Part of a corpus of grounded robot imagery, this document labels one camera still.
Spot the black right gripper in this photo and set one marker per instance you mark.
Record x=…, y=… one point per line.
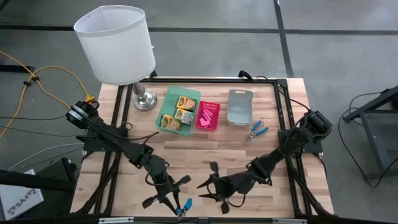
x=230, y=185

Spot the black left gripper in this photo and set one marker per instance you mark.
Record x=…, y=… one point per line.
x=168, y=189

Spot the plastic-wrapped crayon box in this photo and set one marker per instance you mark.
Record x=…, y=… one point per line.
x=184, y=116

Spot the yellow green crayon box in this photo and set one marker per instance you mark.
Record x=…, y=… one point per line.
x=186, y=103
x=170, y=123

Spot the green plastic tray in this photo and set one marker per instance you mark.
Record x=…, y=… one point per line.
x=169, y=105

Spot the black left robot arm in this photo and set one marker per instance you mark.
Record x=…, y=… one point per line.
x=109, y=137

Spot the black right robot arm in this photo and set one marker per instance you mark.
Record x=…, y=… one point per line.
x=280, y=152

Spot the red slotted plastic basket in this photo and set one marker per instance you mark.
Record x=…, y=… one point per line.
x=216, y=123

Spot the grey plastic bin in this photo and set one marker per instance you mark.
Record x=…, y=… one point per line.
x=239, y=109

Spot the black equipment stand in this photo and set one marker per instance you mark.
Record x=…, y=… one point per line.
x=37, y=182

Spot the white box with black print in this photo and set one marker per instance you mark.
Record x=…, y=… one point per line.
x=18, y=196

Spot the white shade table lamp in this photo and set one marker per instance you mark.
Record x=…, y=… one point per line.
x=115, y=43

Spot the black side table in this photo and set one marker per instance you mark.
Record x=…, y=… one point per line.
x=376, y=102

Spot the black floor bar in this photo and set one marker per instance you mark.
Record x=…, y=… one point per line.
x=15, y=68

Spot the silver aluminium rail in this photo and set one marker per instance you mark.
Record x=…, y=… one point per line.
x=289, y=221
x=115, y=220

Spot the black aluminium table frame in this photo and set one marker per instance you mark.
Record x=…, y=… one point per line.
x=202, y=80

